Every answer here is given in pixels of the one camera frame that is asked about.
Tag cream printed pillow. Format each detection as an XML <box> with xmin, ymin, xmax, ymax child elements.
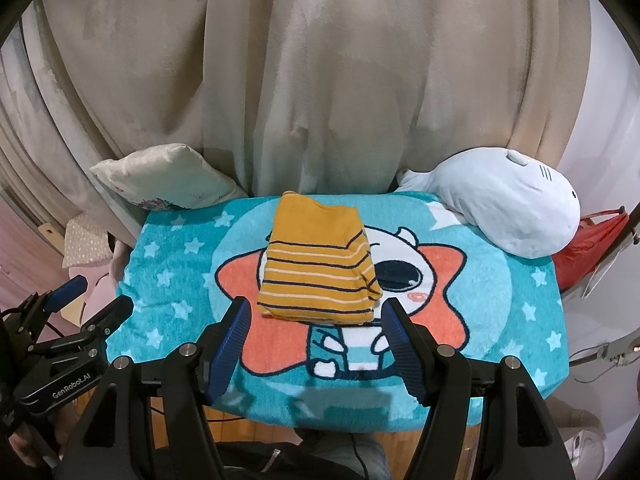
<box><xmin>90</xmin><ymin>143</ymin><xmax>248</xmax><ymax>211</ymax></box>

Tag beige curtain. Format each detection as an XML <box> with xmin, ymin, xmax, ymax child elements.
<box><xmin>0</xmin><ymin>0</ymin><xmax>603</xmax><ymax>253</ymax></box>

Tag polka dot cloth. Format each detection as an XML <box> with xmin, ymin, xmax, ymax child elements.
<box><xmin>62</xmin><ymin>212</ymin><xmax>117</xmax><ymax>271</ymax></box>

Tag white shark plush toy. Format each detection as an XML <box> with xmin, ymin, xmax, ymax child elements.
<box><xmin>395</xmin><ymin>146</ymin><xmax>582</xmax><ymax>259</ymax></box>

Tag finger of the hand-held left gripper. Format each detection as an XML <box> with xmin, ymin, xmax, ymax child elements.
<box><xmin>25</xmin><ymin>275</ymin><xmax>89</xmax><ymax>317</ymax></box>
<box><xmin>75</xmin><ymin>295</ymin><xmax>135</xmax><ymax>343</ymax></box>

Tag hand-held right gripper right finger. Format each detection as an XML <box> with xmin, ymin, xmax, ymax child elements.
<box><xmin>381</xmin><ymin>297</ymin><xmax>593</xmax><ymax>480</ymax></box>

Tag yellow striped sweater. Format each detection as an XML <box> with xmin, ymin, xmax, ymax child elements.
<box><xmin>256</xmin><ymin>191</ymin><xmax>383</xmax><ymax>325</ymax></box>

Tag pink cloth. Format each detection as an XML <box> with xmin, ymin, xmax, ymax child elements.
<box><xmin>75</xmin><ymin>265</ymin><xmax>125</xmax><ymax>327</ymax></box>

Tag teal cartoon printed blanket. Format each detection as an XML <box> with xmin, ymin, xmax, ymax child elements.
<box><xmin>117</xmin><ymin>191</ymin><xmax>571</xmax><ymax>433</ymax></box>

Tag red plastic bag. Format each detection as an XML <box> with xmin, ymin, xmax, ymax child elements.
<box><xmin>552</xmin><ymin>208</ymin><xmax>631</xmax><ymax>292</ymax></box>

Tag person's left hand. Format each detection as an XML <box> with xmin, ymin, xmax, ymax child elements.
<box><xmin>9</xmin><ymin>427</ymin><xmax>53</xmax><ymax>467</ymax></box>

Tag white appliance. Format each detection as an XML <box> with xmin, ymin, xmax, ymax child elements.
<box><xmin>559</xmin><ymin>425</ymin><xmax>610</xmax><ymax>480</ymax></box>

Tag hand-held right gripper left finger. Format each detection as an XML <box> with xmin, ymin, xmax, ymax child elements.
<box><xmin>52</xmin><ymin>296</ymin><xmax>251</xmax><ymax>480</ymax></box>

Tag person's grey jeans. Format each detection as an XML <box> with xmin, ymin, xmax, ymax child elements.
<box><xmin>300</xmin><ymin>430</ymin><xmax>392</xmax><ymax>480</ymax></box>

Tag black power cable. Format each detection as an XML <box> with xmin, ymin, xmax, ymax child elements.
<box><xmin>347</xmin><ymin>432</ymin><xmax>375</xmax><ymax>480</ymax></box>

